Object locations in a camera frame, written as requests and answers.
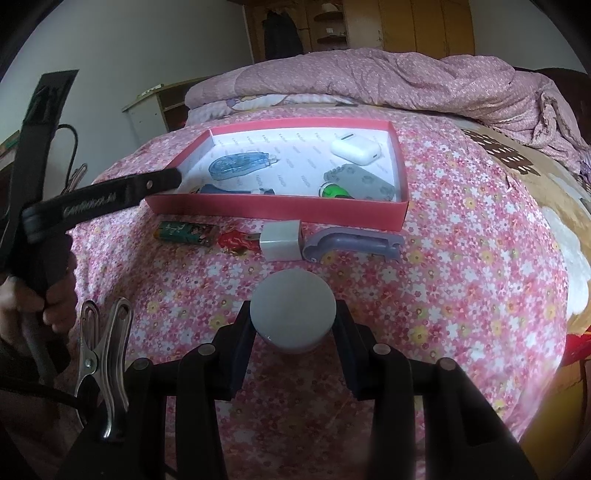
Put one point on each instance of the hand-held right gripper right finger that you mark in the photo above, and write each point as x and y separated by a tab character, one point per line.
351	355

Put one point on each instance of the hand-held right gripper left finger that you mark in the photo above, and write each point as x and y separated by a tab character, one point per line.
240	353

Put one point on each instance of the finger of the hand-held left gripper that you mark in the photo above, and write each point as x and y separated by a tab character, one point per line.
106	196
41	138

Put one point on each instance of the white jar with orange label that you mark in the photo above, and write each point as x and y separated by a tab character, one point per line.
295	304

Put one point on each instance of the blue plastic gadget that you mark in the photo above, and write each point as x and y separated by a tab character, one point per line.
217	189

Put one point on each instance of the blue correction tape dispenser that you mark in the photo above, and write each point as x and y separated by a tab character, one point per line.
235	167

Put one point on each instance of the pink cardboard box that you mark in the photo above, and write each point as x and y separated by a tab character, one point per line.
277	210

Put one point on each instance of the green-faced toy figurine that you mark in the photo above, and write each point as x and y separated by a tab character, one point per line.
333	190

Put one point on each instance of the grey plastic plate with holes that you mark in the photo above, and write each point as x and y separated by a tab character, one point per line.
364	182

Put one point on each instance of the white earbuds case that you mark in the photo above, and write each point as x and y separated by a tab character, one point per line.
355	147

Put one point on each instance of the person's left hand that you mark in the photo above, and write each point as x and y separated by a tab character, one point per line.
62	300

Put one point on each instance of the green printed lighter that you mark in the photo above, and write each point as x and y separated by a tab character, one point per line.
184	233

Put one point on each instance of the wooden nightstand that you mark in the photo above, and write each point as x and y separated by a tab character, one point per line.
147	110

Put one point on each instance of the red key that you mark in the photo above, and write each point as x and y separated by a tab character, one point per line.
233	242

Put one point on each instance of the grey plastic hook holder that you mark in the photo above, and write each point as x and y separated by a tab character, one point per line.
351	240

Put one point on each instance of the white charger cube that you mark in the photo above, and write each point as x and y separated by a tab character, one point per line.
279	242

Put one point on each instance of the pink floral bed sheet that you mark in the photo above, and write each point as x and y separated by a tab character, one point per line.
438	277

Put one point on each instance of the metal spring clip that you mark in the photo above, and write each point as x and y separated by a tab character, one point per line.
108	369

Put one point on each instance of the red cloth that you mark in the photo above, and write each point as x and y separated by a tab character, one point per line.
579	348

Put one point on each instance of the dark hanging coat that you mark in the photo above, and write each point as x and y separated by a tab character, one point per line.
281	34

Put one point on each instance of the pink floral quilt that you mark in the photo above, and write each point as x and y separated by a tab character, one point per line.
392	78

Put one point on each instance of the wooden wardrobe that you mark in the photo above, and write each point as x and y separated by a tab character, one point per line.
415	23

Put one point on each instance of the dark wooden headboard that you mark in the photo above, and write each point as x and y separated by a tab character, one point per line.
563	76

